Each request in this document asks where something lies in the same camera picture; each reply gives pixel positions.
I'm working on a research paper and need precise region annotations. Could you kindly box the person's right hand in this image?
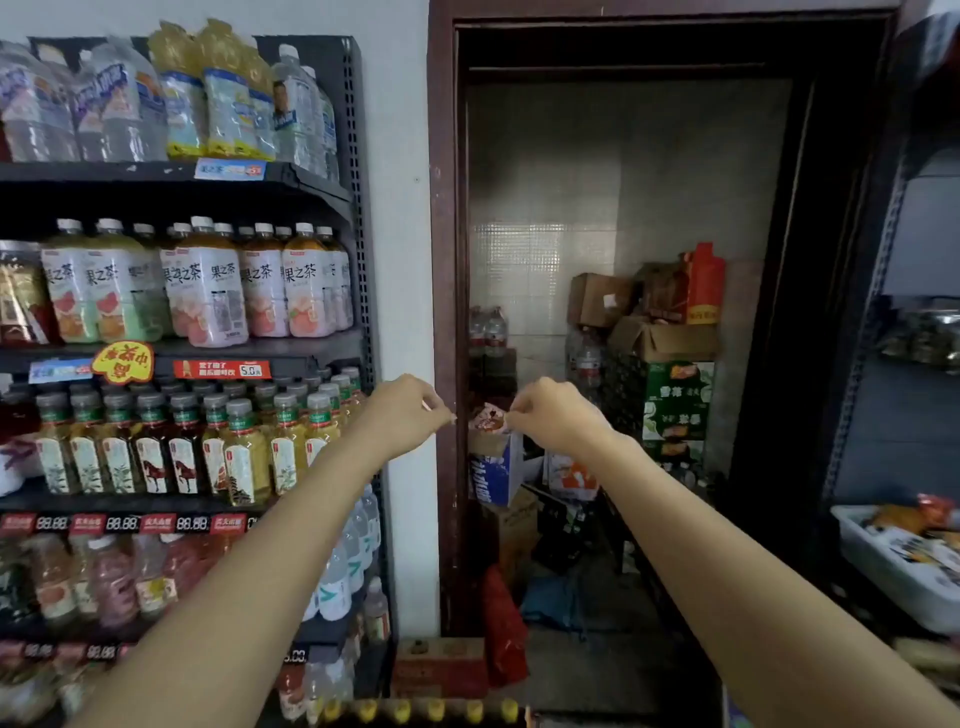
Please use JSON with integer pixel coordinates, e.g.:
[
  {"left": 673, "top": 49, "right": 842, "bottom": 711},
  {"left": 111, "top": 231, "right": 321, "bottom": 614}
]
[{"left": 505, "top": 376, "right": 615, "bottom": 459}]

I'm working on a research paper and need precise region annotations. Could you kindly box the person's left hand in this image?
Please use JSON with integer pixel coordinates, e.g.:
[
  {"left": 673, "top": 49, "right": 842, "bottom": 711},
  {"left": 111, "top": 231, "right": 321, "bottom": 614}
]
[{"left": 342, "top": 373, "right": 456, "bottom": 464}]

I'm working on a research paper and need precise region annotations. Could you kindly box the white plastic bin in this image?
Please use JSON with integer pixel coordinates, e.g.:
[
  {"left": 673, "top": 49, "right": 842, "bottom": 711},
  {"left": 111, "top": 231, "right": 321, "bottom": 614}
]
[{"left": 829, "top": 502, "right": 960, "bottom": 635}]

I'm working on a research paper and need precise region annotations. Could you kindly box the person's left forearm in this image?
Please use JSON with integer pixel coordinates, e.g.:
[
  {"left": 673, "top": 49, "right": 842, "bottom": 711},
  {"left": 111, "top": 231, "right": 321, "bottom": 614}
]
[{"left": 67, "top": 427, "right": 384, "bottom": 728}]

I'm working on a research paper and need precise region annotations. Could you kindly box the person's right forearm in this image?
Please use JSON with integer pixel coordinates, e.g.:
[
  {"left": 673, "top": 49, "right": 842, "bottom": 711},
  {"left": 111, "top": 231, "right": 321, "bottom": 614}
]
[{"left": 577, "top": 427, "right": 960, "bottom": 728}]

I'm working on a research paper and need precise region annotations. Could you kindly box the white blue carton box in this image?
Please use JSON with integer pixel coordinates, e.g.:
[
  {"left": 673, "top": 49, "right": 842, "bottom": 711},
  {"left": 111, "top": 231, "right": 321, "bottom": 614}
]
[{"left": 468, "top": 402, "right": 528, "bottom": 509}]

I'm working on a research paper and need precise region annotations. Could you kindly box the small brown cardboard carton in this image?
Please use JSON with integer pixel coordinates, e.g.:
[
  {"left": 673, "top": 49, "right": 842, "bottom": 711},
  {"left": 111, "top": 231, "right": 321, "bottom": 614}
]
[{"left": 567, "top": 273, "right": 635, "bottom": 329}]

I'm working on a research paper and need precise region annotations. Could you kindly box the plain brown cardboard carton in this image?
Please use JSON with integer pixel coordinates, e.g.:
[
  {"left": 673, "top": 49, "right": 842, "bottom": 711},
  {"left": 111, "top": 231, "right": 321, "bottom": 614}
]
[{"left": 480, "top": 495, "right": 542, "bottom": 587}]

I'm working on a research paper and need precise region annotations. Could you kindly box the open brown cardboard carton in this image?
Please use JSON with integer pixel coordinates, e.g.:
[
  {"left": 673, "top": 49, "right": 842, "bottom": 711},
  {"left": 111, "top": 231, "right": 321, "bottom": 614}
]
[{"left": 607, "top": 312, "right": 723, "bottom": 366}]

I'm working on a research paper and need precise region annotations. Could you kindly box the white orange carton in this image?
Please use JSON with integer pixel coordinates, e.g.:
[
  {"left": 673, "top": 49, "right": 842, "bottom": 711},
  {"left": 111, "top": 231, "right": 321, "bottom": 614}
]
[{"left": 543, "top": 450, "right": 603, "bottom": 503}]

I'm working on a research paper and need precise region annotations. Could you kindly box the green print carton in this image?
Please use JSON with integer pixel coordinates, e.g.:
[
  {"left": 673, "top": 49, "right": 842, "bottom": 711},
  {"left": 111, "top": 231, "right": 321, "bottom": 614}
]
[{"left": 603, "top": 355, "right": 717, "bottom": 446}]

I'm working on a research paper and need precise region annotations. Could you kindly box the row of tall clear bottles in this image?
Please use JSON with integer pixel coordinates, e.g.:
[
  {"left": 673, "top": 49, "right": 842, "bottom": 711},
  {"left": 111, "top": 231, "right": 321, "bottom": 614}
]
[{"left": 300, "top": 483, "right": 395, "bottom": 650}]

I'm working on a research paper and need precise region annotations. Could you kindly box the red price strip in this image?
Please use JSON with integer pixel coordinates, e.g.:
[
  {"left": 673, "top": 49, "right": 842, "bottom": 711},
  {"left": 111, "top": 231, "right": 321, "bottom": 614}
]
[{"left": 172, "top": 357, "right": 275, "bottom": 383}]

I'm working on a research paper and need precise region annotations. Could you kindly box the orange red jug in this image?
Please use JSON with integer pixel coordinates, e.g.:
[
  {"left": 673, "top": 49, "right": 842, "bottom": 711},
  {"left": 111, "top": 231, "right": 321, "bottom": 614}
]
[{"left": 684, "top": 243, "right": 729, "bottom": 327}]

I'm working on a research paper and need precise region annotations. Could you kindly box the black beverage rack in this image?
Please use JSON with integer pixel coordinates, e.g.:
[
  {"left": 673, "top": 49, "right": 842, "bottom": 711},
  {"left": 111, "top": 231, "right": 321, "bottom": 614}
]
[{"left": 0, "top": 33, "right": 399, "bottom": 728}]

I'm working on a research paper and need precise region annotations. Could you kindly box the red plastic bag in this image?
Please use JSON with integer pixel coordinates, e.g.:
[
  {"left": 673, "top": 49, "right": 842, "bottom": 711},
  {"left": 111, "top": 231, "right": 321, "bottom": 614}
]
[{"left": 480, "top": 564, "right": 531, "bottom": 689}]

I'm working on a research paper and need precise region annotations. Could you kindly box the row of green cap bottles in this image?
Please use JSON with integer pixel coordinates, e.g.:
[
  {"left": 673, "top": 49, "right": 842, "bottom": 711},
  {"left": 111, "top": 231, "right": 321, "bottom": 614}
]
[{"left": 30, "top": 364, "right": 369, "bottom": 509}]

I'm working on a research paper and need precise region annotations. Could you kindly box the red carton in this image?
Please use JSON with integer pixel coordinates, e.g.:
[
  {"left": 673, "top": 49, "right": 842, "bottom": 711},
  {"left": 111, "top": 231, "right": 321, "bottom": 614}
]
[{"left": 393, "top": 637, "right": 491, "bottom": 701}]

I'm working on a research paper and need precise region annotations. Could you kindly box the yellow price sign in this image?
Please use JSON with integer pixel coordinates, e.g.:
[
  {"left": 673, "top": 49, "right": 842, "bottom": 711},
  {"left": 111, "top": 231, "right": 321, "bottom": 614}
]
[{"left": 91, "top": 340, "right": 158, "bottom": 389}]

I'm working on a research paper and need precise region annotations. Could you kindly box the row of yellow cap bottles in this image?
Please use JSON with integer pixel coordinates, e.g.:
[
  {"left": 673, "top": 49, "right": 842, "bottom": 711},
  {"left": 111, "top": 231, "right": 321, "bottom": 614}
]
[{"left": 322, "top": 696, "right": 534, "bottom": 728}]

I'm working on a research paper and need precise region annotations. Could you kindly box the row of clear water bottles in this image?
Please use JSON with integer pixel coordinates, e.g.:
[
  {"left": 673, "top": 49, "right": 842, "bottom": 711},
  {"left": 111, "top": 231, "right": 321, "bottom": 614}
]
[
  {"left": 0, "top": 37, "right": 170, "bottom": 164},
  {"left": 270, "top": 42, "right": 342, "bottom": 182}
]

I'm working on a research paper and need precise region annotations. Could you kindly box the row of pink drink bottles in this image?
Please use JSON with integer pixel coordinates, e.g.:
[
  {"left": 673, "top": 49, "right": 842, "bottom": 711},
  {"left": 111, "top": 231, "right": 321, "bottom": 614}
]
[{"left": 0, "top": 532, "right": 227, "bottom": 632}]

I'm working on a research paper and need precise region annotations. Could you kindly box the row of yellow juice bottles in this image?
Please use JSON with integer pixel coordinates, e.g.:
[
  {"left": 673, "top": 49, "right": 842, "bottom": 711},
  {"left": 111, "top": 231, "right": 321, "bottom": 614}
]
[{"left": 147, "top": 18, "right": 281, "bottom": 161}]

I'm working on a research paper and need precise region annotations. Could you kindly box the row of amber drink bottles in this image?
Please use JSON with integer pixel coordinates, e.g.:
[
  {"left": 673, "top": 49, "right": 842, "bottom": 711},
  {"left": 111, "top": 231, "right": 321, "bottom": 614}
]
[{"left": 0, "top": 240, "right": 54, "bottom": 347}]

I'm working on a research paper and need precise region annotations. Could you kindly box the dark brown door frame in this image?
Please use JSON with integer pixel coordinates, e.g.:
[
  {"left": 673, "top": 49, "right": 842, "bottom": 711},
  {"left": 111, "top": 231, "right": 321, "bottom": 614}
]
[{"left": 427, "top": 0, "right": 902, "bottom": 639}]

